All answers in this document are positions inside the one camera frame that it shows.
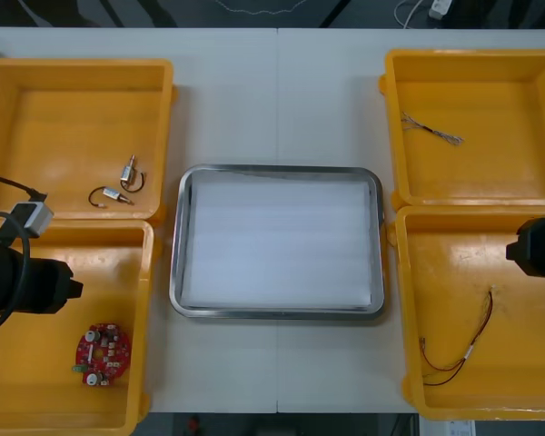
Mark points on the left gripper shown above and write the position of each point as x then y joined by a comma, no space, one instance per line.
47,286

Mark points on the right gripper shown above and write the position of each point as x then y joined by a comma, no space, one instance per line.
542,247

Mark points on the round red circuit board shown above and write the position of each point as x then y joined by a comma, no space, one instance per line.
104,354

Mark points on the small metal solenoid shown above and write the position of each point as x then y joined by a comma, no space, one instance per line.
127,174
112,193

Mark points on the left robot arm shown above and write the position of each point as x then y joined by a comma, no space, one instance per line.
0,277

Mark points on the yellow-orange plastic bin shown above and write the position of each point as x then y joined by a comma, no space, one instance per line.
72,113
481,168
36,390
518,377

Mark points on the steel tray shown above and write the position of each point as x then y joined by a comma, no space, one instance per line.
176,272

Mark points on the white sheet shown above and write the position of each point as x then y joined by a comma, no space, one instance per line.
277,240

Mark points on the white power strip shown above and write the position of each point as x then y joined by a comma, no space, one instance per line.
439,8

